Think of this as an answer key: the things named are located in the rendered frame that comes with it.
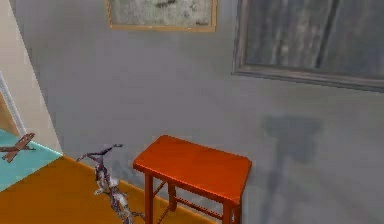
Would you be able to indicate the wood framed grey picture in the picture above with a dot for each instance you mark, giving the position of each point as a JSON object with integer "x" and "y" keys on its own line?
{"x": 160, "y": 13}

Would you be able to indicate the brown toy airplane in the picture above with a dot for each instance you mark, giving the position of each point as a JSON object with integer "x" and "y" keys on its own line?
{"x": 16, "y": 148}

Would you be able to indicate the grey framed dark picture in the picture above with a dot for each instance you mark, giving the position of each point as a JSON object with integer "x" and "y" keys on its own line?
{"x": 310, "y": 36}

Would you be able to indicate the red wooden stool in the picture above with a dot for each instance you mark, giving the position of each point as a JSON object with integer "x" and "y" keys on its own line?
{"x": 196, "y": 168}

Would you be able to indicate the white door frame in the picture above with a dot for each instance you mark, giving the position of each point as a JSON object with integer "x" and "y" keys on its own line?
{"x": 11, "y": 105}

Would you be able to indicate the grey toy bicycle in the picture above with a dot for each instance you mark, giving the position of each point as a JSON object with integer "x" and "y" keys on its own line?
{"x": 108, "y": 183}

